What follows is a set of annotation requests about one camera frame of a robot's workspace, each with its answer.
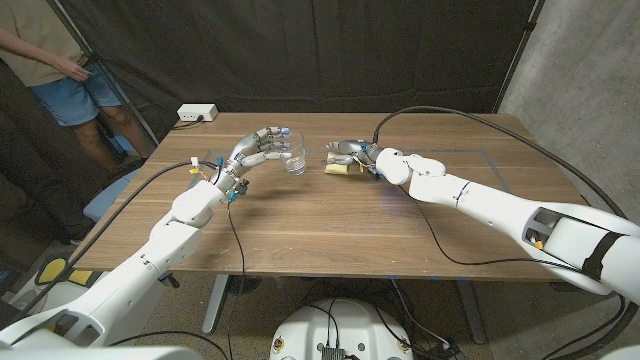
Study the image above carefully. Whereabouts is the black frame pole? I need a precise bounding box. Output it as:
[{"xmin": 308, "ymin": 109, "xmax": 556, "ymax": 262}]
[
  {"xmin": 492, "ymin": 0, "xmax": 546, "ymax": 115},
  {"xmin": 47, "ymin": 0, "xmax": 160, "ymax": 149}
]

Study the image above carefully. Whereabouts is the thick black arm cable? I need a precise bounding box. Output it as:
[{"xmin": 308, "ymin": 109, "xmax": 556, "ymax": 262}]
[
  {"xmin": 372, "ymin": 105, "xmax": 640, "ymax": 360},
  {"xmin": 9, "ymin": 160, "xmax": 221, "ymax": 321}
]

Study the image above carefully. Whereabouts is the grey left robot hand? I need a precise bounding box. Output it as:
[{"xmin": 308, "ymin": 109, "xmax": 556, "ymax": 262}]
[{"xmin": 212, "ymin": 125, "xmax": 293, "ymax": 196}]

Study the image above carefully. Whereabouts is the grey floor cable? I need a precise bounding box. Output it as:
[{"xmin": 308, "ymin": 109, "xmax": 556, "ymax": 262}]
[{"xmin": 389, "ymin": 278, "xmax": 451, "ymax": 350}]

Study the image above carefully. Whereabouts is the clear glass cup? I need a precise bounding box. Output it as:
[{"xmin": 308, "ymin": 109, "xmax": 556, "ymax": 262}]
[{"xmin": 279, "ymin": 130, "xmax": 308, "ymax": 177}]

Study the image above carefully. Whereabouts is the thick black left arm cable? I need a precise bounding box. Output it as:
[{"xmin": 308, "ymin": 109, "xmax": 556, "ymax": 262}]
[{"xmin": 9, "ymin": 160, "xmax": 221, "ymax": 321}]

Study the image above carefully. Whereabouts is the pale yellow sponge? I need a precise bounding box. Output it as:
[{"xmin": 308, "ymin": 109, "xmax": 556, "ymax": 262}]
[{"xmin": 324, "ymin": 151, "xmax": 350, "ymax": 177}]

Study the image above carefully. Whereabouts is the grey table leg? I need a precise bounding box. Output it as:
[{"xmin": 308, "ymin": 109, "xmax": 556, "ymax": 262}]
[
  {"xmin": 457, "ymin": 279, "xmax": 487, "ymax": 345},
  {"xmin": 202, "ymin": 274, "xmax": 231, "ymax": 335}
]

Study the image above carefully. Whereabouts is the black curtain backdrop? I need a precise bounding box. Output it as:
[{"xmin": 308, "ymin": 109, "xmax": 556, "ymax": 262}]
[{"xmin": 49, "ymin": 0, "xmax": 544, "ymax": 151}]

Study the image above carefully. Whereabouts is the yellow and white floor machine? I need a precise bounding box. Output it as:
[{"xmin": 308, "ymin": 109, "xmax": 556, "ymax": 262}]
[{"xmin": 4, "ymin": 255, "xmax": 109, "ymax": 311}]

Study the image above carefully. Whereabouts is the person in blue shorts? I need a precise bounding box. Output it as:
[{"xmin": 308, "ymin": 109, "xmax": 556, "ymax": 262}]
[{"xmin": 0, "ymin": 0, "xmax": 154, "ymax": 174}]

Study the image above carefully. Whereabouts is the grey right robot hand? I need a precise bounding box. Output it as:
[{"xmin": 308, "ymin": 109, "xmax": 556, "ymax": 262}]
[{"xmin": 325, "ymin": 139, "xmax": 386, "ymax": 176}]

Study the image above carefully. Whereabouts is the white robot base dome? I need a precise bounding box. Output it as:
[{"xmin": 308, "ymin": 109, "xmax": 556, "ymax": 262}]
[{"xmin": 269, "ymin": 298, "xmax": 415, "ymax": 360}]

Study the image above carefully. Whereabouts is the black power strip cord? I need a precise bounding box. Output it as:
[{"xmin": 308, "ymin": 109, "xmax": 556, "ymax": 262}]
[{"xmin": 172, "ymin": 115, "xmax": 205, "ymax": 131}]

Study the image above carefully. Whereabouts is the thin black left hand cable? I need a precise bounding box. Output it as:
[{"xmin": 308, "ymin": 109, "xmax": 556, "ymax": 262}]
[{"xmin": 225, "ymin": 199, "xmax": 247, "ymax": 360}]

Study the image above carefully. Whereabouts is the white power strip box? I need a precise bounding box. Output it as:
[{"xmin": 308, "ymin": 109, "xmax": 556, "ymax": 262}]
[{"xmin": 176, "ymin": 103, "xmax": 219, "ymax": 123}]

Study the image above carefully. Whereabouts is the light blue box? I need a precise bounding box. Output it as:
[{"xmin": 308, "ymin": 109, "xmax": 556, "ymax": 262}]
[{"xmin": 82, "ymin": 167, "xmax": 144, "ymax": 224}]

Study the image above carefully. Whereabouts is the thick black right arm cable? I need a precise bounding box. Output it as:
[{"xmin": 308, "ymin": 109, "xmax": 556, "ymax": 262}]
[{"xmin": 372, "ymin": 105, "xmax": 640, "ymax": 360}]

